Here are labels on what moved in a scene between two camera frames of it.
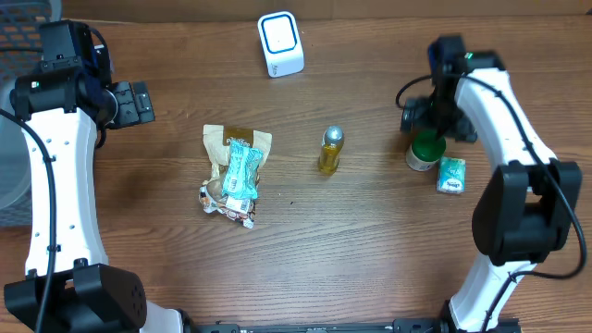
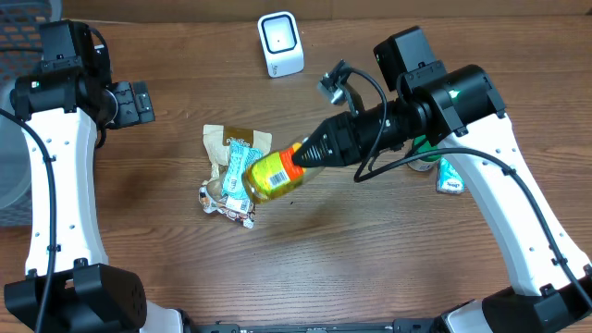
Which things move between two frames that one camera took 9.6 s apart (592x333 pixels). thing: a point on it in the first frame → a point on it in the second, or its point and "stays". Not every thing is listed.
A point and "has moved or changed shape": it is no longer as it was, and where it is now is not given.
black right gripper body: (439, 112) → (361, 136)
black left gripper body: (134, 104) stays
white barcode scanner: (281, 44) stays
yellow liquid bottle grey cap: (331, 147) has moved or changed shape
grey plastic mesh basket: (19, 55) stays
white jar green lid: (427, 147) stays
